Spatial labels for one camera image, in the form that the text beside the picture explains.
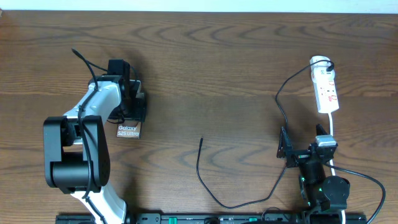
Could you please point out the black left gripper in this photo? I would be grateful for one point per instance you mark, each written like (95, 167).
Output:
(139, 114)

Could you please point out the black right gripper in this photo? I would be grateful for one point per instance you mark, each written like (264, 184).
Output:
(298, 157)

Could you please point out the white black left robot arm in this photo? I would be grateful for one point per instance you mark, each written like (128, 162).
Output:
(76, 156)

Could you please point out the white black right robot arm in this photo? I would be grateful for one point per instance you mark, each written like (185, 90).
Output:
(326, 195)

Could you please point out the white power strip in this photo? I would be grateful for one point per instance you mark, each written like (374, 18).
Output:
(323, 78)

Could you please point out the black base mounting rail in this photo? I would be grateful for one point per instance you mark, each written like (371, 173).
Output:
(273, 217)

